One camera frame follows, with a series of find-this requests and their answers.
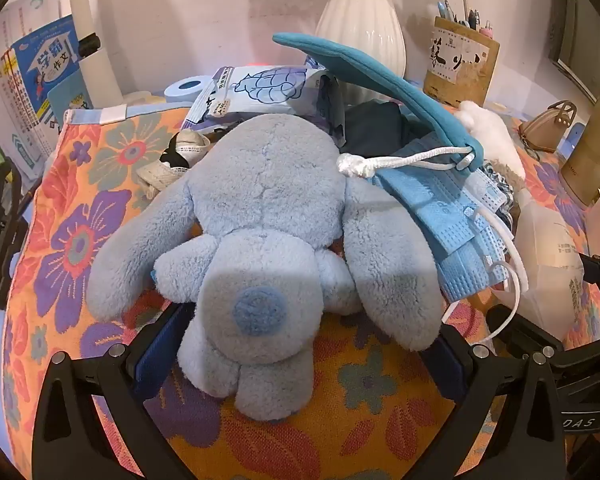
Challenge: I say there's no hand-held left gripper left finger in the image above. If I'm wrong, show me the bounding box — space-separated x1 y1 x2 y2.
31 302 201 480

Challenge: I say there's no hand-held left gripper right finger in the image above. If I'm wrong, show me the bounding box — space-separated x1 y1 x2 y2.
420 325 568 480

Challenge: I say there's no blue face mask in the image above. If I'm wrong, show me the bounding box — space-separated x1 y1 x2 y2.
460 170 508 221
372 132 481 256
432 210 511 306

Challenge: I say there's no blue plush dog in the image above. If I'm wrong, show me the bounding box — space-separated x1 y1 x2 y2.
84 112 446 422

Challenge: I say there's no teal drawstring bag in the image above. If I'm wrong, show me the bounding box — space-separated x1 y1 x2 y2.
272 32 486 178

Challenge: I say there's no blue print tissue packet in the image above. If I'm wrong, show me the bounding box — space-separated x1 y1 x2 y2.
182 64 346 146

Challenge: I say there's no white plastic packet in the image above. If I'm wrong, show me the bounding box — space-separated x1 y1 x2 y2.
510 192 596 341

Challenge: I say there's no cardboard tube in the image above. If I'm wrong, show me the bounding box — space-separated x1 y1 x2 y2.
560 70 600 207

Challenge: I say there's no blue checked cloth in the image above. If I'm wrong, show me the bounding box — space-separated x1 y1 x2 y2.
480 160 518 226

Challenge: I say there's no floral tablecloth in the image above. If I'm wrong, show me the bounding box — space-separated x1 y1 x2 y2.
0 102 600 480

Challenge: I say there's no small beige handbag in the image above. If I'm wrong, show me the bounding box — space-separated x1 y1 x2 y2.
519 100 578 153

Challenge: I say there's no white plush toy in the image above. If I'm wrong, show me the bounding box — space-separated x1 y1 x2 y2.
452 100 528 193

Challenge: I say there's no cream and black sock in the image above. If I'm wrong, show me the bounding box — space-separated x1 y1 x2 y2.
136 129 212 196

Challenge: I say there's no black metal stand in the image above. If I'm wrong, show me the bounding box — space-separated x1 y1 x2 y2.
0 157 31 316

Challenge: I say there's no black television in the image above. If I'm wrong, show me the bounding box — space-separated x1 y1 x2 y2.
550 0 600 106

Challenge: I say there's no cardboard pen holder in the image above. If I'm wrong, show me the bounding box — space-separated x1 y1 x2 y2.
422 16 501 108

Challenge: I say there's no blue paper roll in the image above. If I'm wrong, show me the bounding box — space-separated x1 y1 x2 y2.
164 77 216 103

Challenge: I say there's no blue cover book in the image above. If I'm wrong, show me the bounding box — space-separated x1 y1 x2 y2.
10 14 96 161

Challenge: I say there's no round black mirror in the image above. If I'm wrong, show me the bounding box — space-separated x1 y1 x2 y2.
65 0 123 103

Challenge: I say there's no white ribbed vase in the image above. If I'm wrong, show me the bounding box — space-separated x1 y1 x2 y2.
314 0 407 106

